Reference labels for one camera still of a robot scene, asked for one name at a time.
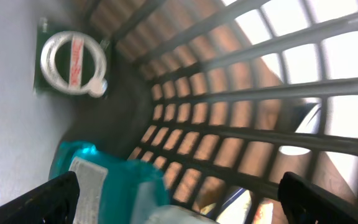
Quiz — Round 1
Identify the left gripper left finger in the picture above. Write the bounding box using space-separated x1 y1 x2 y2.
0 171 80 224

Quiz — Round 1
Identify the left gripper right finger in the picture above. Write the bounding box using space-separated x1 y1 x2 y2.
278 172 358 224

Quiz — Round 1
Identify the teal Listerine mouthwash bottle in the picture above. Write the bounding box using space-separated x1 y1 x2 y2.
49 141 212 224

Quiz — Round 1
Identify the grey plastic mesh basket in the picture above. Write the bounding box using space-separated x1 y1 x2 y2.
0 0 358 224

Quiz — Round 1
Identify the dark green round-logo packet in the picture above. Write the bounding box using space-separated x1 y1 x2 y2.
34 17 111 98

